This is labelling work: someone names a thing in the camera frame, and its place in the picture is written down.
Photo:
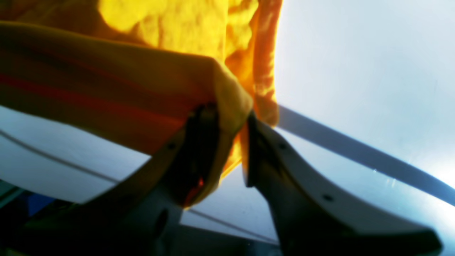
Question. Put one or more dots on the orange T-shirt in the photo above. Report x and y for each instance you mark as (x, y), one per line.
(131, 71)

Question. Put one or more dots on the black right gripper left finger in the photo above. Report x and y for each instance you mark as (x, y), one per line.
(140, 215)

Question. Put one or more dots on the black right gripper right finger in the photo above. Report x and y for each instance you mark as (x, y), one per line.
(313, 216)

